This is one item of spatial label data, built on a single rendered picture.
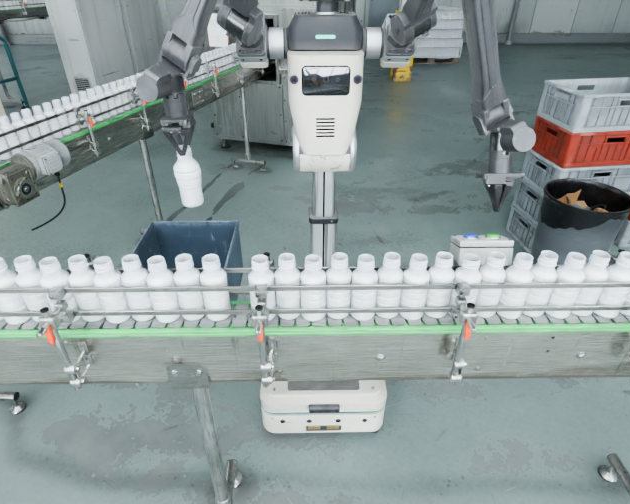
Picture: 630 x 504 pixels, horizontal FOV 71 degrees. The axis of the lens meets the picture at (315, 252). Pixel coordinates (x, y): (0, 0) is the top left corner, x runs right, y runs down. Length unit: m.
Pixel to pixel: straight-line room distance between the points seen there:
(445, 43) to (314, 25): 9.02
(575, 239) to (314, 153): 1.77
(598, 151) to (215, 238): 2.44
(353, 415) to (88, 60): 5.82
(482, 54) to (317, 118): 0.56
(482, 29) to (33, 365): 1.29
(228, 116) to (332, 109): 3.60
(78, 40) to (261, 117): 2.90
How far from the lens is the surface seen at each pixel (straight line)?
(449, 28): 10.40
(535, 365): 1.27
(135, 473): 2.11
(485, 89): 1.14
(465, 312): 1.00
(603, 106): 3.15
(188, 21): 1.11
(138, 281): 1.06
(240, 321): 1.08
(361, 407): 1.90
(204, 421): 1.38
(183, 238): 1.67
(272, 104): 4.73
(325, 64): 1.40
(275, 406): 1.88
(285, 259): 1.01
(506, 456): 2.17
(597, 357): 1.33
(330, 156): 1.48
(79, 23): 6.74
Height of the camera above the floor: 1.71
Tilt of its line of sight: 33 degrees down
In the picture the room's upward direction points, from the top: straight up
